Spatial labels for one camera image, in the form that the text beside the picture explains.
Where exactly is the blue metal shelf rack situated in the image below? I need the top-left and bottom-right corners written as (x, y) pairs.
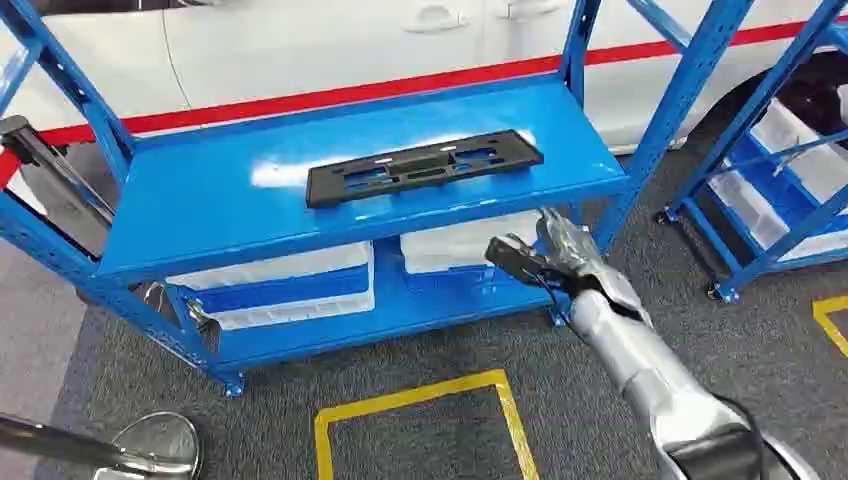
top-left (0, 0), bottom-right (757, 400)

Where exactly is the blue rack with bins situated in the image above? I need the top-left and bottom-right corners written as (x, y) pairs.
top-left (654, 0), bottom-right (848, 305)

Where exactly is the black metal stand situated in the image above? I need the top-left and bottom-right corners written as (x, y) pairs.
top-left (0, 115), bottom-right (118, 228)

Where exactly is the black licence plate frame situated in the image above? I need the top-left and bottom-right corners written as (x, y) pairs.
top-left (305, 129), bottom-right (545, 210)

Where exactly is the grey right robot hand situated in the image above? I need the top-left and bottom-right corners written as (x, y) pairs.
top-left (535, 207), bottom-right (602, 274)

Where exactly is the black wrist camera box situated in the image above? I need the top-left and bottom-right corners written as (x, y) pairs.
top-left (484, 233), bottom-right (564, 290)

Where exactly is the white plastic storage bin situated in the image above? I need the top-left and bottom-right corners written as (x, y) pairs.
top-left (399, 210), bottom-right (552, 277)
top-left (165, 241), bottom-right (376, 332)

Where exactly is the white car with red stripe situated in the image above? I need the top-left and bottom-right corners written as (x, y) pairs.
top-left (0, 0), bottom-right (848, 200)

